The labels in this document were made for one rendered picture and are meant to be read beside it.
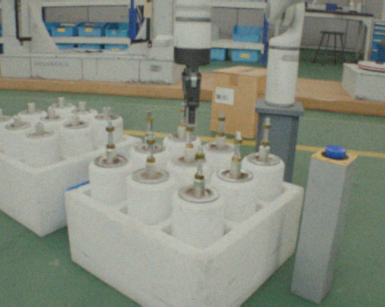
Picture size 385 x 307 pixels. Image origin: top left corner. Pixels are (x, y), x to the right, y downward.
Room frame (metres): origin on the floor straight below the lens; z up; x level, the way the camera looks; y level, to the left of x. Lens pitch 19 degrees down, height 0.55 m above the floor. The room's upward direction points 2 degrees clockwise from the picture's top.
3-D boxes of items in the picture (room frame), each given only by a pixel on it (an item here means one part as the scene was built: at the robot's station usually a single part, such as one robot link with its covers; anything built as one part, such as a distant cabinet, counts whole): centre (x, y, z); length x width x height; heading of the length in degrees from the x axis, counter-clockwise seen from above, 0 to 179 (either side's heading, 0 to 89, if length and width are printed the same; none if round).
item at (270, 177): (0.82, -0.16, 0.16); 0.10 x 0.10 x 0.18
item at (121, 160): (0.78, 0.17, 0.25); 0.08 x 0.08 x 0.01
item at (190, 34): (0.80, 0.03, 0.52); 0.11 x 0.09 x 0.06; 95
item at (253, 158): (0.82, -0.16, 0.25); 0.08 x 0.08 x 0.01
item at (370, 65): (2.72, -1.31, 0.29); 0.30 x 0.30 x 0.06
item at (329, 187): (0.68, -0.27, 0.16); 0.07 x 0.07 x 0.31; 52
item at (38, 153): (0.96, 0.41, 0.16); 0.10 x 0.10 x 0.18
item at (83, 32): (5.96, 1.51, 0.36); 0.50 x 0.38 x 0.21; 170
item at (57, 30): (6.03, 1.95, 0.36); 0.50 x 0.38 x 0.21; 169
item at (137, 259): (0.80, 0.01, 0.09); 0.39 x 0.39 x 0.18; 52
